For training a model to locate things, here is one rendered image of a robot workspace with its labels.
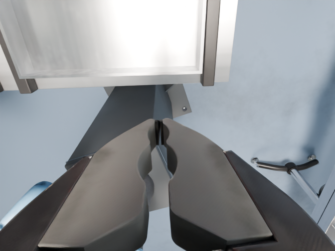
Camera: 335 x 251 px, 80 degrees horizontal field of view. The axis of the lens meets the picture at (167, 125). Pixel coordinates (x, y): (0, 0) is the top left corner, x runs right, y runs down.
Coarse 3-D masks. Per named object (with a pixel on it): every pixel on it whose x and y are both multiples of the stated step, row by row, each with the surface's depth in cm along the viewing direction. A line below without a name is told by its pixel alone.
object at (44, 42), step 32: (0, 0) 25; (32, 0) 27; (64, 0) 27; (96, 0) 27; (128, 0) 27; (160, 0) 27; (192, 0) 27; (32, 32) 29; (64, 32) 29; (96, 32) 29; (128, 32) 29; (160, 32) 29; (192, 32) 29; (32, 64) 31; (64, 64) 31; (96, 64) 31; (128, 64) 31; (160, 64) 31; (192, 64) 31
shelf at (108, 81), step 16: (224, 0) 28; (224, 16) 29; (224, 32) 30; (0, 48) 30; (224, 48) 31; (0, 64) 31; (224, 64) 32; (0, 80) 32; (48, 80) 32; (64, 80) 32; (80, 80) 32; (96, 80) 33; (112, 80) 33; (128, 80) 33; (144, 80) 33; (160, 80) 33; (176, 80) 33; (192, 80) 33; (224, 80) 33
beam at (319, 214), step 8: (328, 184) 106; (328, 192) 107; (320, 200) 112; (328, 200) 107; (320, 208) 113; (328, 208) 107; (312, 216) 119; (320, 216) 113; (328, 216) 107; (320, 224) 113; (328, 224) 107; (328, 232) 110
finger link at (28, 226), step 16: (80, 160) 8; (64, 176) 8; (48, 192) 7; (64, 192) 7; (32, 208) 6; (48, 208) 6; (16, 224) 6; (32, 224) 6; (48, 224) 6; (0, 240) 5; (16, 240) 5; (32, 240) 5
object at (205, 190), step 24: (168, 120) 11; (168, 144) 9; (192, 144) 9; (216, 144) 9; (168, 168) 10; (192, 168) 8; (216, 168) 8; (168, 192) 7; (192, 192) 7; (216, 192) 7; (240, 192) 7; (192, 216) 6; (216, 216) 6; (240, 216) 6; (192, 240) 6; (216, 240) 6; (240, 240) 5; (264, 240) 5
